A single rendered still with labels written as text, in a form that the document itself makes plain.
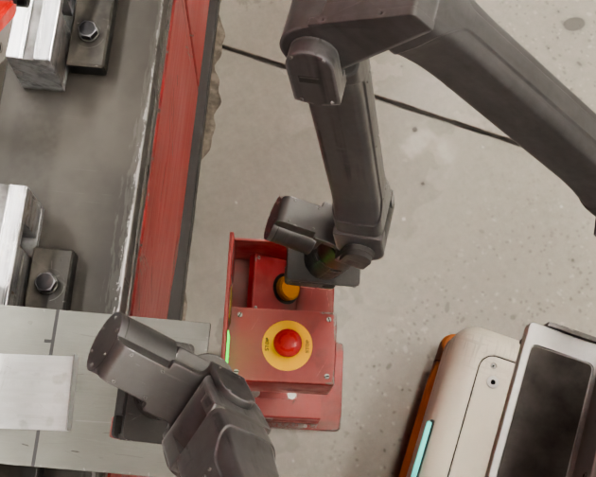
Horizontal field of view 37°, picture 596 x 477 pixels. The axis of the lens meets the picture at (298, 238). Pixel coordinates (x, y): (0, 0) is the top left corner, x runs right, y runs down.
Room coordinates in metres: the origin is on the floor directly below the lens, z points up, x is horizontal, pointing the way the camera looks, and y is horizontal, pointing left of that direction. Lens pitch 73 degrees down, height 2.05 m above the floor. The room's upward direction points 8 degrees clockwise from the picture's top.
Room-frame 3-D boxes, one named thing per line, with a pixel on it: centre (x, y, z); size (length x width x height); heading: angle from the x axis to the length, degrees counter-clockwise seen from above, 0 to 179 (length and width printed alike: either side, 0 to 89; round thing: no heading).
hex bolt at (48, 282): (0.23, 0.31, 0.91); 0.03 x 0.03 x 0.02
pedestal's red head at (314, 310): (0.27, 0.01, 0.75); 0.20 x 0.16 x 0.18; 5
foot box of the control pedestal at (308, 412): (0.27, -0.02, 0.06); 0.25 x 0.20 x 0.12; 95
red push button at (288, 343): (0.22, -0.01, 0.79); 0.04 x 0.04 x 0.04
